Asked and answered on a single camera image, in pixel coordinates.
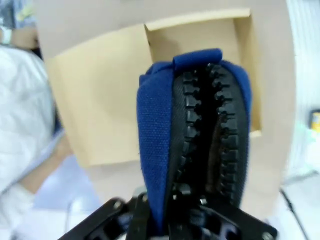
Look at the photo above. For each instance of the person in white jacket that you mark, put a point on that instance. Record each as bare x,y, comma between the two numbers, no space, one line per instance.
22,105

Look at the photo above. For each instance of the person's left hand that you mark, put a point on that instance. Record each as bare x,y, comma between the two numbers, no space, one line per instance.
25,38

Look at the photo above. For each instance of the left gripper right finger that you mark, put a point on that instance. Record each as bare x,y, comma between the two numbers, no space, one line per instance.
220,225

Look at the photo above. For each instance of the person's right hand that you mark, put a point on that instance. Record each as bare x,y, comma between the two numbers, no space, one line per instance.
61,151

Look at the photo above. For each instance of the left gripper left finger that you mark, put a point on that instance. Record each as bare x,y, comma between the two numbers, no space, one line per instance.
117,220

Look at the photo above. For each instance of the white wristwatch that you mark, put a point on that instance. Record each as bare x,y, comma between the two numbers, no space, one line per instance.
6,36

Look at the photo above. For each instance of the yellow and black object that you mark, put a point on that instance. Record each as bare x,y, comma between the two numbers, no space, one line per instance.
315,120

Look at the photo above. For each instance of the open cardboard box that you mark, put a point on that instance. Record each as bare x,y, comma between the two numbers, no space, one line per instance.
100,100

